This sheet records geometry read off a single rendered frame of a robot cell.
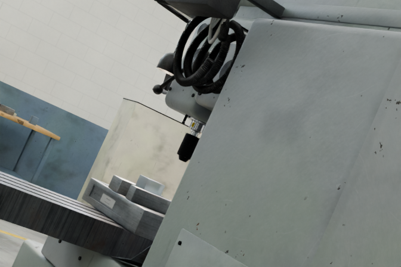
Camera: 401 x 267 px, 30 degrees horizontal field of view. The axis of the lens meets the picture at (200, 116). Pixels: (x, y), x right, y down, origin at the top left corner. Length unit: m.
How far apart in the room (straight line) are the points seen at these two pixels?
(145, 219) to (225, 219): 0.47
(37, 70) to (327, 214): 8.72
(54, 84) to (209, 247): 8.56
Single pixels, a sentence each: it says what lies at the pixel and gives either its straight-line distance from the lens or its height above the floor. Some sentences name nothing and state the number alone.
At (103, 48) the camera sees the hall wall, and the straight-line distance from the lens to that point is 10.23.
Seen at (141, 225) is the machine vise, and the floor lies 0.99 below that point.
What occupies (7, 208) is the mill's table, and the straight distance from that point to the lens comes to 1.85.
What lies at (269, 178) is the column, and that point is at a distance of 1.48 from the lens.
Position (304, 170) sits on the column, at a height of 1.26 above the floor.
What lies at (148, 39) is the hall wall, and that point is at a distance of 10.51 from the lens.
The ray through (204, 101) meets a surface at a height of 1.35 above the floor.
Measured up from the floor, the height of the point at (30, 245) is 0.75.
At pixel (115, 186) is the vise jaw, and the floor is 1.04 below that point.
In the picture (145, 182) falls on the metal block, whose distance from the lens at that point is 2.09.
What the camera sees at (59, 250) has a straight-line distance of 2.21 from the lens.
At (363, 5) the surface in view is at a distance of 1.70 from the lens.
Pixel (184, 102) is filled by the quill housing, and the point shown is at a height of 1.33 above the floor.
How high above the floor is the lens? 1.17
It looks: 4 degrees up
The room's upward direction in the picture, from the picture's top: 24 degrees clockwise
